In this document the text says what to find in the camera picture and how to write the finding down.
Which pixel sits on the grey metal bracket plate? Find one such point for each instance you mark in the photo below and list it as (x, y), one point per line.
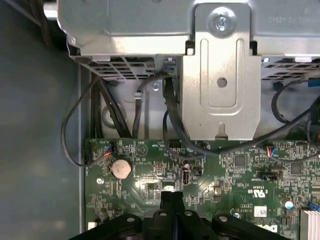
(222, 112)

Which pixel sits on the blue-topped capacitor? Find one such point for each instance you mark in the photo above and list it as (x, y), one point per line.
(289, 204)

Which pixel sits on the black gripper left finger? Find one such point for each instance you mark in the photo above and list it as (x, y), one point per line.
(165, 220)

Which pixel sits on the green motherboard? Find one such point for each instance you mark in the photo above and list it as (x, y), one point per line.
(225, 180)

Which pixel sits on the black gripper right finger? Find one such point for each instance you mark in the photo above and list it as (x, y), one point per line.
(185, 225)

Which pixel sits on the round coin cell battery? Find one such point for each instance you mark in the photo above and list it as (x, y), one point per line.
(121, 168)

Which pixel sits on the white sticker label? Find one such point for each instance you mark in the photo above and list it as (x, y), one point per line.
(260, 212)

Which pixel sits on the silver screw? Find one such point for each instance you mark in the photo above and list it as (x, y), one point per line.
(221, 22)

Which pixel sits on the black open PC case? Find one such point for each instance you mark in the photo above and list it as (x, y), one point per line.
(37, 125)

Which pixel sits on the grey metal disk bay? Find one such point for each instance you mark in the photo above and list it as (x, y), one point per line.
(125, 20)

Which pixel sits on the silver finned heat sink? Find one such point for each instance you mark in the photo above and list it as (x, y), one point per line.
(311, 225)

